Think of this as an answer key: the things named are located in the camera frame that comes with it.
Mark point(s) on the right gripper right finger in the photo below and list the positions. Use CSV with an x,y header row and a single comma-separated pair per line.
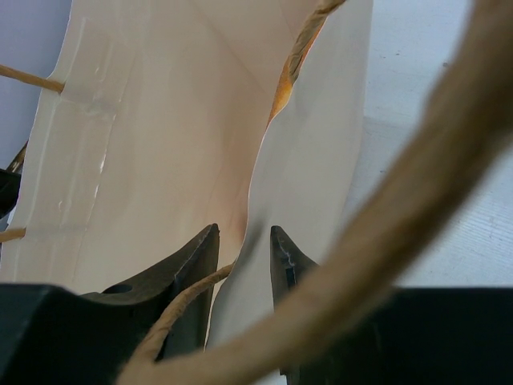
x,y
288,264

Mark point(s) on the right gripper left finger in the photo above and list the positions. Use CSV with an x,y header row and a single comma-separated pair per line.
x,y
137,302

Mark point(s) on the beige paper bag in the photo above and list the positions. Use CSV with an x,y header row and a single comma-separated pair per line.
x,y
380,169

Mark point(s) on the long baguette bread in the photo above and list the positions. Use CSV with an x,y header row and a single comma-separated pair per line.
x,y
284,86

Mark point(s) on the metal tongs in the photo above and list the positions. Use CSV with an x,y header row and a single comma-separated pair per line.
x,y
11,182

